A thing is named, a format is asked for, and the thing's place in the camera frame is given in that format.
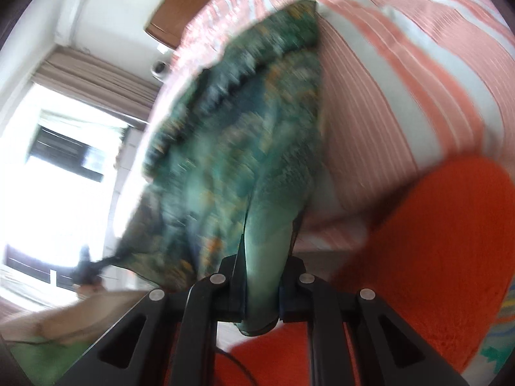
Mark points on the white air conditioner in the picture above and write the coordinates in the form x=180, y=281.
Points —
x=72, y=16

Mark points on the green patterned jacket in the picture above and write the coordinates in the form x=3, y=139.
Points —
x=241, y=148

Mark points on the wooden headboard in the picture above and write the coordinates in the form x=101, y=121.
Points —
x=173, y=24

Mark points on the brown curtain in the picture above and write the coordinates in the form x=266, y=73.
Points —
x=100, y=84

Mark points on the multicoloured printed cloth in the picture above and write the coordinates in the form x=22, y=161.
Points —
x=497, y=333

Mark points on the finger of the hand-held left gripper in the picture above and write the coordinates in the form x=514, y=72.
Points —
x=105, y=262

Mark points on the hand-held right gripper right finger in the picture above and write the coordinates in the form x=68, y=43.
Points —
x=293, y=297

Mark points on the bed with pink striped cover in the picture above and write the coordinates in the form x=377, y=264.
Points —
x=402, y=68

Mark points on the window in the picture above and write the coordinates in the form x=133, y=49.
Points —
x=68, y=148

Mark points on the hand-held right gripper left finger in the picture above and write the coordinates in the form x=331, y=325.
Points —
x=225, y=289

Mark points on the small white fan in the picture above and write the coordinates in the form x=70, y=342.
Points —
x=159, y=68

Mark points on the orange knitted cloth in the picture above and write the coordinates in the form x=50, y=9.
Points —
x=422, y=249

